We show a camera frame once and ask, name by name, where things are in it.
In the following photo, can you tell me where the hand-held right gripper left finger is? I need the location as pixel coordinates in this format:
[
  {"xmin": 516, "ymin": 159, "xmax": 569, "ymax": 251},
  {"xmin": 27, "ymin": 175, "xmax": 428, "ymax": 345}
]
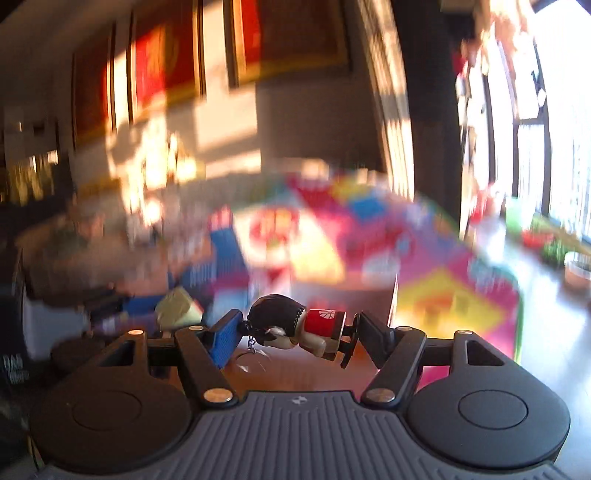
[{"xmin": 95, "ymin": 308, "xmax": 245, "ymax": 409}]

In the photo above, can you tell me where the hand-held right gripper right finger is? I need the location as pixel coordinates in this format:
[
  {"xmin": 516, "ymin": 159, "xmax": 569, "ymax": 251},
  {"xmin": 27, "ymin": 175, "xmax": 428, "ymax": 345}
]
[{"xmin": 353, "ymin": 311, "xmax": 509, "ymax": 409}]

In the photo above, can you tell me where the black-haired doll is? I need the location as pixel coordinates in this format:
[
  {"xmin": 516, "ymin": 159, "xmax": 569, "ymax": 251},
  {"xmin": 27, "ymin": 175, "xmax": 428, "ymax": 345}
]
[{"xmin": 235, "ymin": 294, "xmax": 361, "ymax": 372}]

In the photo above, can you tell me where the pale green block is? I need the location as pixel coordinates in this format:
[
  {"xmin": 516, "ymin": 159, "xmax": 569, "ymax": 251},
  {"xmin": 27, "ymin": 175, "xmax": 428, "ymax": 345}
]
[{"xmin": 154, "ymin": 286, "xmax": 205, "ymax": 329}]

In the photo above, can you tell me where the colourful cartoon play mat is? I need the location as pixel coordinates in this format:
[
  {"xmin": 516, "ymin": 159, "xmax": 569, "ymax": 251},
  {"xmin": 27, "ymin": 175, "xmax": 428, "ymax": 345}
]
[{"xmin": 166, "ymin": 168, "xmax": 528, "ymax": 370}]

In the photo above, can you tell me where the beige sofa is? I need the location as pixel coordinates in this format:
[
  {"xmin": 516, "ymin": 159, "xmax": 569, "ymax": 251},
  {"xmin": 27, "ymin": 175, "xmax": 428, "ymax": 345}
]
[{"xmin": 14, "ymin": 203, "xmax": 171, "ymax": 301}]

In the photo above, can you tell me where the tan pot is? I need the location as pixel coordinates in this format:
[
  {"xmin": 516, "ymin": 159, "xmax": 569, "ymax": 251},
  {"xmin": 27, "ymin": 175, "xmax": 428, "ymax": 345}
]
[{"xmin": 563, "ymin": 251, "xmax": 591, "ymax": 289}]

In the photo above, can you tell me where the narrow gold-framed red picture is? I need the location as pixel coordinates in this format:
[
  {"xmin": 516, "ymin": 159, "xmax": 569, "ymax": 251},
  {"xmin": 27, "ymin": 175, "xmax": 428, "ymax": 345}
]
[{"xmin": 71, "ymin": 25, "xmax": 115, "ymax": 149}]

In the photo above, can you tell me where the medium gold-framed red picture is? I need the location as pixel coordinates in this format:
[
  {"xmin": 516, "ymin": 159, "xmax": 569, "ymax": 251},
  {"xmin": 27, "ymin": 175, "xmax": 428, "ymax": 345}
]
[{"xmin": 128, "ymin": 0, "xmax": 205, "ymax": 124}]

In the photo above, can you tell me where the large gold-framed red picture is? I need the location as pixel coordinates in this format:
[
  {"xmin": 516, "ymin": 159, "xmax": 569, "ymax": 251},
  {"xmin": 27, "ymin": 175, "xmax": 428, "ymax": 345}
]
[{"xmin": 224, "ymin": 0, "xmax": 352, "ymax": 89}]

